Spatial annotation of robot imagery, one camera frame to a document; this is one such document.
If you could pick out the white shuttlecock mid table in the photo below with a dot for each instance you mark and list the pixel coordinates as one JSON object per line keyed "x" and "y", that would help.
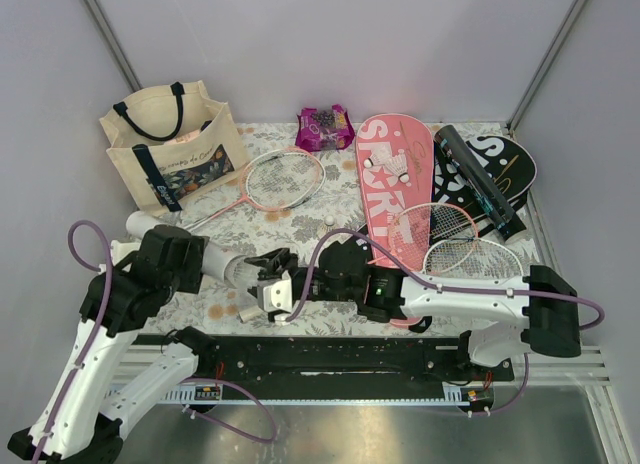
{"x": 329, "y": 222}

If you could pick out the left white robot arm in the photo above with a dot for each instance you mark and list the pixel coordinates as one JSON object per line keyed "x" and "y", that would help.
{"x": 82, "y": 422}

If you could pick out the floral patterned table mat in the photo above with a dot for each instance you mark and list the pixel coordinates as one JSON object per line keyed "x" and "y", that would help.
{"x": 253, "y": 232}

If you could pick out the white cable duct strip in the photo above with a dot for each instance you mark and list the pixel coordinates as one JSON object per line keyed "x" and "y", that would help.
{"x": 189, "y": 394}

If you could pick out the purple snack packet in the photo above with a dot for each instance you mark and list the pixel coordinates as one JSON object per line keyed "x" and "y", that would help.
{"x": 324, "y": 129}

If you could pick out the white feather shuttlecock black band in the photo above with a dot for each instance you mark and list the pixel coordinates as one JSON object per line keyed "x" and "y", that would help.
{"x": 244, "y": 275}

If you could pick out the pink frame badminton racket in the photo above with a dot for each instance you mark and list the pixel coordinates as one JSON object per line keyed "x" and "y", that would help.
{"x": 274, "y": 181}

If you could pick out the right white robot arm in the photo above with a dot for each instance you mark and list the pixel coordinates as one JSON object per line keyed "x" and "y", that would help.
{"x": 535, "y": 313}

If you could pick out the pink racket cover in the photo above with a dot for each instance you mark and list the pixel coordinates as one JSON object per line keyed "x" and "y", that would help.
{"x": 398, "y": 133}

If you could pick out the white shuttlecock tube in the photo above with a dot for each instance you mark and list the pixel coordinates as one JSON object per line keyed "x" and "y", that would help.
{"x": 216, "y": 261}

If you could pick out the white frame racket black handle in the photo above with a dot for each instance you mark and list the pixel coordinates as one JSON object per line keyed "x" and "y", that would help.
{"x": 472, "y": 258}

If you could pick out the black racket cover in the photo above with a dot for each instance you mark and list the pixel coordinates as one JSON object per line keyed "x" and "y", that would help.
{"x": 509, "y": 165}

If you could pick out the beige canvas tote bag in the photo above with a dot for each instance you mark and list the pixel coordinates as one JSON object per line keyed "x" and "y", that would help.
{"x": 173, "y": 143}

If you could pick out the pink white racket right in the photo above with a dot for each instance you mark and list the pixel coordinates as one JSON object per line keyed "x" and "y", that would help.
{"x": 408, "y": 234}

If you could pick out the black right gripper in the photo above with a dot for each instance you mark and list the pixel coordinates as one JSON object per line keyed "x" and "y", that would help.
{"x": 274, "y": 258}

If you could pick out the black shuttlecock tube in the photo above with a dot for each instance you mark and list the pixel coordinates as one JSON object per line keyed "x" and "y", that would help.
{"x": 495, "y": 205}

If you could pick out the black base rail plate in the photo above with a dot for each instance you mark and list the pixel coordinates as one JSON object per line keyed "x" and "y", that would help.
{"x": 345, "y": 366}

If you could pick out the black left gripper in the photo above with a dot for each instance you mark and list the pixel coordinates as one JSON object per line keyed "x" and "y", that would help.
{"x": 194, "y": 276}

